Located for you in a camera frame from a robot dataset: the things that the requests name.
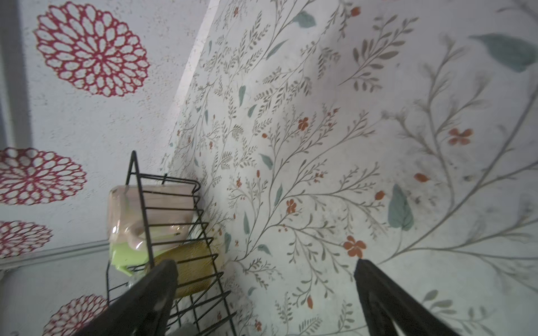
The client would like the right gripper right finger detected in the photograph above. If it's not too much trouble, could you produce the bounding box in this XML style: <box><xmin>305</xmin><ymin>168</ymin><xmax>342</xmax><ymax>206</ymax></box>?
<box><xmin>354</xmin><ymin>259</ymin><xmax>457</xmax><ymax>336</ymax></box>

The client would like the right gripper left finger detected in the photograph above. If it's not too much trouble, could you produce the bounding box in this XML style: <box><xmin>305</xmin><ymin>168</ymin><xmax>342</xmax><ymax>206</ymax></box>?
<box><xmin>75</xmin><ymin>260</ymin><xmax>178</xmax><ymax>336</ymax></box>

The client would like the green ceramic mug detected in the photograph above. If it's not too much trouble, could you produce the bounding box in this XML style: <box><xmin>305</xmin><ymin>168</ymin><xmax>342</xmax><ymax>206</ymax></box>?
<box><xmin>109</xmin><ymin>242</ymin><xmax>149</xmax><ymax>277</ymax></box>

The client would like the amber glass cup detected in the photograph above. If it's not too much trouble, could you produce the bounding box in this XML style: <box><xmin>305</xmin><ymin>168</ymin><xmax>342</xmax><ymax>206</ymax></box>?
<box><xmin>154</xmin><ymin>241</ymin><xmax>216</xmax><ymax>299</ymax></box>

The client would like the black wire dish rack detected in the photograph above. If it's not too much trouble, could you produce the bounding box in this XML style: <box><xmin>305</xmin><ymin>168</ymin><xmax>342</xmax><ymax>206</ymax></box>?
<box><xmin>106</xmin><ymin>151</ymin><xmax>238</xmax><ymax>335</ymax></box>

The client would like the pink iridescent mug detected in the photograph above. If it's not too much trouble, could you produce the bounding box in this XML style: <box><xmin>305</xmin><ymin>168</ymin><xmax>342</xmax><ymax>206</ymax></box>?
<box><xmin>107</xmin><ymin>184</ymin><xmax>195</xmax><ymax>252</ymax></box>

